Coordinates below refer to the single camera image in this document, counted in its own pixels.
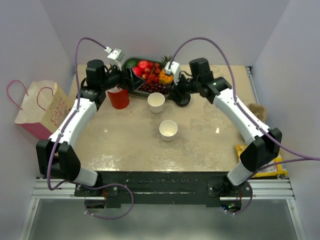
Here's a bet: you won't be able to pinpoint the paper bag pink handles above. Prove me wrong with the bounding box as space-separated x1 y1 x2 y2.
6 80 74 139

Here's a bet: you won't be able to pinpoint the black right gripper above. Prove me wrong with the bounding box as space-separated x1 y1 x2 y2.
167 72 200 104

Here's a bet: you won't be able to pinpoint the dark red grape bunch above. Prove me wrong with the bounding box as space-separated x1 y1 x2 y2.
137 82 169 96

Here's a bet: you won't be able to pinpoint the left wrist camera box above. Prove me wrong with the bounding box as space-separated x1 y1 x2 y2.
107 48 125 71

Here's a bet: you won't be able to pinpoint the brown cardboard cup carrier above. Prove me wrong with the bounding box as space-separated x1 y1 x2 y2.
247 103 267 123

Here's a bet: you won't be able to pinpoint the dark green fruit tray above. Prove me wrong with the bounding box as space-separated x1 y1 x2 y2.
122 57 171 97

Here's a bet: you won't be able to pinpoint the green lime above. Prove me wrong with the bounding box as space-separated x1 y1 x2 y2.
125 60 138 68

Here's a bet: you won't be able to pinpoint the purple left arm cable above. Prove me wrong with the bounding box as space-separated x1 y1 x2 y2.
46 37 135 221

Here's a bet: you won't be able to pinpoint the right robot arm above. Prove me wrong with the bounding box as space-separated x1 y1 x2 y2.
164 57 282 197

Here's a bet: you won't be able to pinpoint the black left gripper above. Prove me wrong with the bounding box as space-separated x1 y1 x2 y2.
100 61 145 92

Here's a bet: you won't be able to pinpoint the red apple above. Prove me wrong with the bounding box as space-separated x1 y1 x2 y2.
132 66 144 78
137 60 149 72

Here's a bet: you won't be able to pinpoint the red plastic cup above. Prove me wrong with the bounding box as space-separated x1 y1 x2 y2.
107 87 130 110

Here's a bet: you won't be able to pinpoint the white paper coffee cup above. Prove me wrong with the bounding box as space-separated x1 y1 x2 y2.
159 120 178 142

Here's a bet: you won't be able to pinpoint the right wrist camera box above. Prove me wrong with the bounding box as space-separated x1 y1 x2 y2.
164 61 181 85

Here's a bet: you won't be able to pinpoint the yellow snack bag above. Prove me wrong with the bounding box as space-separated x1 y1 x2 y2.
234 143 289 178

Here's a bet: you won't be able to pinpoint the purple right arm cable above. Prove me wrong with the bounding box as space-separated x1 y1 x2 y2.
167 37 320 216

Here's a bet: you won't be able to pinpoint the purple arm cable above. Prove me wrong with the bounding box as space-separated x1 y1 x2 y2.
46 37 135 221
167 37 320 216

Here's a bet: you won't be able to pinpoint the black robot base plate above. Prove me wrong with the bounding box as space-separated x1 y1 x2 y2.
74 171 252 208

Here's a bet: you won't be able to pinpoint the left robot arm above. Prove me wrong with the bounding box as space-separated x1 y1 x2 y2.
36 59 135 196

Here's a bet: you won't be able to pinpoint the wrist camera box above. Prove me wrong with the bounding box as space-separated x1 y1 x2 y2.
107 48 125 71
164 61 181 85

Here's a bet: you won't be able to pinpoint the aluminium frame rail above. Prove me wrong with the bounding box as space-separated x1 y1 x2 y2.
31 179 295 204

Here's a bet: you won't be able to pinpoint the black coffee cup lid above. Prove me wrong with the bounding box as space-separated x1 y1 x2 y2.
169 89 191 107

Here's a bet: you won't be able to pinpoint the orange plastic pineapple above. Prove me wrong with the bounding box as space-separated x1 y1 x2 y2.
158 55 174 85

